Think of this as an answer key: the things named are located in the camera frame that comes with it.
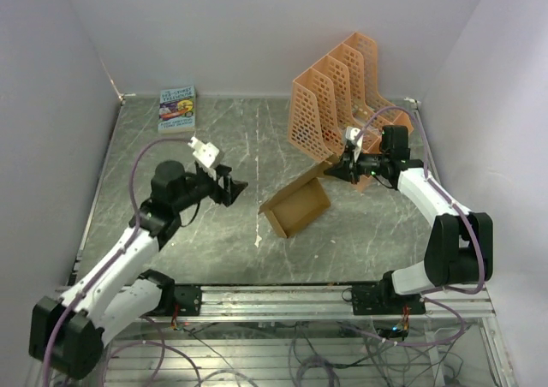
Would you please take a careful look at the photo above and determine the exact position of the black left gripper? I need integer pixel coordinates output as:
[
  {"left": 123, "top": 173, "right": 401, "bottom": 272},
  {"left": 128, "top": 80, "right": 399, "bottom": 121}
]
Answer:
[{"left": 171, "top": 163, "right": 246, "bottom": 213}]

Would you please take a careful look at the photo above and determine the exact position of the brown cardboard box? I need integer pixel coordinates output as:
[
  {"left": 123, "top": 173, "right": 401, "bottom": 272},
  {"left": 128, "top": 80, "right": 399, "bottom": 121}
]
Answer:
[{"left": 258, "top": 155, "right": 337, "bottom": 239}]

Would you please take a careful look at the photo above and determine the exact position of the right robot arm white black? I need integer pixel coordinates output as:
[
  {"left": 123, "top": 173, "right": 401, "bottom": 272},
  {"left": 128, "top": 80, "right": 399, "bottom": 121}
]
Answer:
[{"left": 325, "top": 125, "right": 493, "bottom": 315}]

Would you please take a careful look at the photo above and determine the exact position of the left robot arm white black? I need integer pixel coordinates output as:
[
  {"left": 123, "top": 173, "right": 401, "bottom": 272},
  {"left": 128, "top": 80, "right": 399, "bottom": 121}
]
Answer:
[{"left": 28, "top": 160, "right": 248, "bottom": 380}]

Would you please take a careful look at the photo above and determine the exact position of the peach plastic file organizer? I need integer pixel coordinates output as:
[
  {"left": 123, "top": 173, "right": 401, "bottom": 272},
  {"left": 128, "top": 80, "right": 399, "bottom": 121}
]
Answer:
[{"left": 288, "top": 33, "right": 392, "bottom": 164}]

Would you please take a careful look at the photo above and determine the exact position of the blue paperback book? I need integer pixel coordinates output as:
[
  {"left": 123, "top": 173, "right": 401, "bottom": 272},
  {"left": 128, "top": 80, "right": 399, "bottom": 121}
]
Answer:
[{"left": 158, "top": 86, "right": 196, "bottom": 134}]

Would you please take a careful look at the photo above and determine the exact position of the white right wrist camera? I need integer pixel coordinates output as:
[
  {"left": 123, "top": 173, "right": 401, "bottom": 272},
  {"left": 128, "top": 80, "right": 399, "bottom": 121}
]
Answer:
[{"left": 344, "top": 126, "right": 364, "bottom": 151}]

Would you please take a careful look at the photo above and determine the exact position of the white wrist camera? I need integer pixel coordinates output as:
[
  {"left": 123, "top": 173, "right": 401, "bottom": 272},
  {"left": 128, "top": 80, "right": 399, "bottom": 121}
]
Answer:
[
  {"left": 188, "top": 136, "right": 224, "bottom": 179},
  {"left": 344, "top": 126, "right": 364, "bottom": 151}
]

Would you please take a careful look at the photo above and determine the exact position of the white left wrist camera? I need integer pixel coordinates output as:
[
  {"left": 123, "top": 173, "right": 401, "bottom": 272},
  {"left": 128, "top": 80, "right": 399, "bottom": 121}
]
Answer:
[{"left": 188, "top": 136, "right": 224, "bottom": 179}]

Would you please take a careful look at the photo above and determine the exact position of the aluminium mounting rail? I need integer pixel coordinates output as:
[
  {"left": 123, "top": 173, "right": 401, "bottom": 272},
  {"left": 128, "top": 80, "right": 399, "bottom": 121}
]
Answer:
[{"left": 50, "top": 282, "right": 497, "bottom": 319}]

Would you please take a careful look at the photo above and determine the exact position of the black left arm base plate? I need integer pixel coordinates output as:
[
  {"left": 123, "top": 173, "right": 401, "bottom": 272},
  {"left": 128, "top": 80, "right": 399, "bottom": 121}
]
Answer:
[{"left": 173, "top": 284, "right": 202, "bottom": 317}]

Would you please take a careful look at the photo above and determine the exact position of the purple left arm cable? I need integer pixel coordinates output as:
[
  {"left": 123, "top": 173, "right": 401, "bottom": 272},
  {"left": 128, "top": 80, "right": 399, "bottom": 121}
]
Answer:
[{"left": 42, "top": 138, "right": 202, "bottom": 387}]

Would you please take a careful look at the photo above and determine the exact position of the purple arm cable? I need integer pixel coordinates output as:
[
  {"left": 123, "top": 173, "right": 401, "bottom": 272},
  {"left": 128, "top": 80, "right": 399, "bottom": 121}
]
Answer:
[
  {"left": 354, "top": 105, "right": 489, "bottom": 348},
  {"left": 42, "top": 138, "right": 202, "bottom": 387}
]

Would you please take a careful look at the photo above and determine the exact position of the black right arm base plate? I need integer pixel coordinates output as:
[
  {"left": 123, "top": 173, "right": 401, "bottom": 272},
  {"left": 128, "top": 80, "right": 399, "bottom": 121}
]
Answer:
[{"left": 341, "top": 280, "right": 426, "bottom": 316}]

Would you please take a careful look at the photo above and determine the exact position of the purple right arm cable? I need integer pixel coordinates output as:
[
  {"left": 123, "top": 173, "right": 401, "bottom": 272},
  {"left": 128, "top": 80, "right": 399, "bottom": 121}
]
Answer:
[{"left": 354, "top": 105, "right": 489, "bottom": 348}]

